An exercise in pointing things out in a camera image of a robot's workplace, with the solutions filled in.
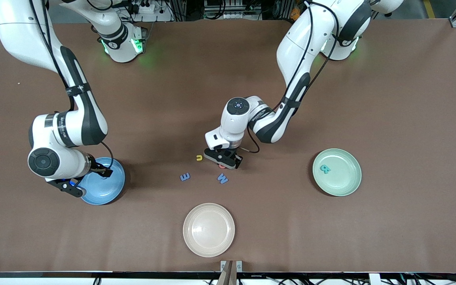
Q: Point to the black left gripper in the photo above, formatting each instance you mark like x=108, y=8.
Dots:
x=234, y=153

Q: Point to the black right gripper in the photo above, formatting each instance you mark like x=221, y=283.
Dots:
x=98, y=170

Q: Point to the blue foam letter M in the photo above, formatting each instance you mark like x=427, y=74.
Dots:
x=222, y=180

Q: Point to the teal foam letter R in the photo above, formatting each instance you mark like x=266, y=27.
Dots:
x=325, y=169

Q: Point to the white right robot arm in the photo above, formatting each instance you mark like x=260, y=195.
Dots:
x=14, y=23

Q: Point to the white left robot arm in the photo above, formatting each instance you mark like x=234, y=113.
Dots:
x=303, y=43

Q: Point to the blue plate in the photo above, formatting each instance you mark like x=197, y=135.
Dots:
x=105, y=190

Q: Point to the brown paper table cover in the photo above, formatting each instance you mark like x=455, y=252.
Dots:
x=54, y=237

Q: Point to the blue foam letter E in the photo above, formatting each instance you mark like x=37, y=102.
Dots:
x=185, y=177

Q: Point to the cream plate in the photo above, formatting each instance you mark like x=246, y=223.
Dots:
x=208, y=230

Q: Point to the green plate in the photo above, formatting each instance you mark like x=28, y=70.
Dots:
x=337, y=182

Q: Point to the orange packet pile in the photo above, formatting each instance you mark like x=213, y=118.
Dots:
x=294, y=15

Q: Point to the white power strip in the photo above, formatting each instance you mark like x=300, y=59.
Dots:
x=145, y=7

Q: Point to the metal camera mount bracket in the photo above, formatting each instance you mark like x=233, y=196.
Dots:
x=231, y=273

